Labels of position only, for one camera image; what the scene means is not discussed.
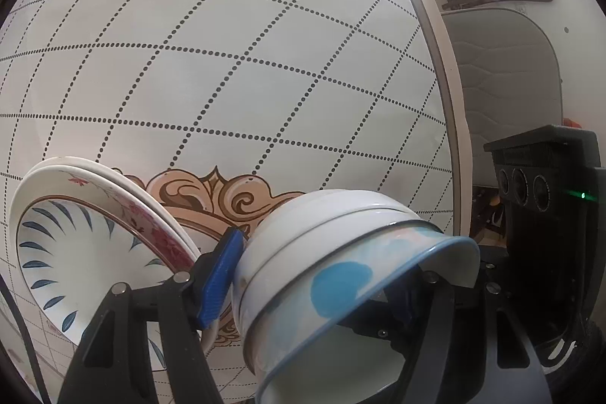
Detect white plate blue leaf pattern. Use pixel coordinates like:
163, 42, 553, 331
14, 197, 173, 345

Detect white bowl blue pattern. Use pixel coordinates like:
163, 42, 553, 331
245, 226, 479, 403

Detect white plate pink flowers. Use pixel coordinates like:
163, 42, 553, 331
6, 168, 193, 342

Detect white bowl dark rim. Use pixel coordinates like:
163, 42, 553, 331
232, 209, 437, 338

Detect plain white bowl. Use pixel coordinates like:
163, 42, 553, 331
233, 189, 420, 296

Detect white plate grey flower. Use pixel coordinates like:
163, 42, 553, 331
26, 156, 200, 262

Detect grey upholstered chair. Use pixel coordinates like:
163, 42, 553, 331
443, 8, 563, 188

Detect patterned tablecloth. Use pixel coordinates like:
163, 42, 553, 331
0, 0, 475, 404

